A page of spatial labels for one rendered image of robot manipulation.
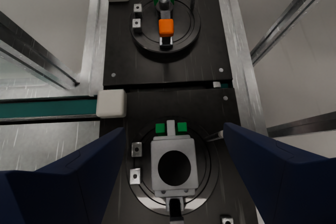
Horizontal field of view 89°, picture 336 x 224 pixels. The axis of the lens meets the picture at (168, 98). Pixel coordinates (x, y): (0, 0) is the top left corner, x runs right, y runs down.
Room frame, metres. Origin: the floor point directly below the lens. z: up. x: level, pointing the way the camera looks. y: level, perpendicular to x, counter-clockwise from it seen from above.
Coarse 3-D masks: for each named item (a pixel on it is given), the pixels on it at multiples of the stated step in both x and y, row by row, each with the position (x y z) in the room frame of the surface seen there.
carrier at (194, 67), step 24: (120, 0) 0.31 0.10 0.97; (144, 0) 0.29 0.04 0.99; (168, 0) 0.23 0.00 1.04; (192, 0) 0.27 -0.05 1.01; (216, 0) 0.31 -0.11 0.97; (120, 24) 0.25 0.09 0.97; (144, 24) 0.23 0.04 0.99; (192, 24) 0.23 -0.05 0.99; (216, 24) 0.25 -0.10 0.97; (120, 48) 0.19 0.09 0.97; (144, 48) 0.18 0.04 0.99; (168, 48) 0.18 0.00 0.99; (192, 48) 0.19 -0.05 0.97; (216, 48) 0.19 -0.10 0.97; (120, 72) 0.14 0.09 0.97; (144, 72) 0.14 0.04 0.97; (168, 72) 0.14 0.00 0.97; (192, 72) 0.14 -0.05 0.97; (216, 72) 0.14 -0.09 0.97
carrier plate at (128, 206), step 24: (144, 96) 0.09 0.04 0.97; (168, 96) 0.09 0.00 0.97; (192, 96) 0.09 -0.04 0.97; (216, 96) 0.09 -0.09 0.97; (120, 120) 0.05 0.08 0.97; (144, 120) 0.05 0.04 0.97; (192, 120) 0.05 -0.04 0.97; (216, 120) 0.05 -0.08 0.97; (216, 144) 0.01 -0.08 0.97; (120, 168) -0.02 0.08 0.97; (120, 192) -0.06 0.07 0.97; (216, 192) -0.06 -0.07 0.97; (240, 192) -0.06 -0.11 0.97; (120, 216) -0.09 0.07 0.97; (144, 216) -0.09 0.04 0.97; (168, 216) -0.09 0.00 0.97; (192, 216) -0.09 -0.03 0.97; (216, 216) -0.09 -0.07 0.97; (240, 216) -0.09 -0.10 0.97
